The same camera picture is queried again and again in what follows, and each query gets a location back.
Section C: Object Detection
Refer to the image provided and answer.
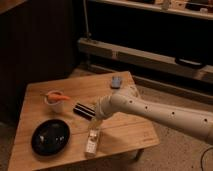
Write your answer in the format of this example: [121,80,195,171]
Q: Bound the black ceramic bowl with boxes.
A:
[31,119,70,156]

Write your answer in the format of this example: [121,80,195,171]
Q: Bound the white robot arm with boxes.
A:
[95,85,213,145]

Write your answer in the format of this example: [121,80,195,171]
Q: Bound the black cylindrical speaker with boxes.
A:
[73,103,95,120]

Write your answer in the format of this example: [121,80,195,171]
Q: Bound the white rectangular remote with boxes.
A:
[85,129,101,158]

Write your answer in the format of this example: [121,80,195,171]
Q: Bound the wooden folding table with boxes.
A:
[8,74,159,171]

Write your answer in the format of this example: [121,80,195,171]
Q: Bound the white cup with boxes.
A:
[44,90,64,113]

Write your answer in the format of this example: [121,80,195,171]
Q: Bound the small grey remote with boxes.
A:
[111,76,122,89]

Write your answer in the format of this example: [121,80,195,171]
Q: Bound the orange carrot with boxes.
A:
[46,93,70,101]

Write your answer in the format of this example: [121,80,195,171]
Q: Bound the long grey case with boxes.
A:
[78,38,213,84]

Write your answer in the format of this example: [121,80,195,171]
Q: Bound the metal pole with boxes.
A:
[83,0,91,40]

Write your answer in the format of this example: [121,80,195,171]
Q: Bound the black case handle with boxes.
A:
[174,58,206,69]

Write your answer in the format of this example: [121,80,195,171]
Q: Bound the black cable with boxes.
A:
[200,146,213,171]

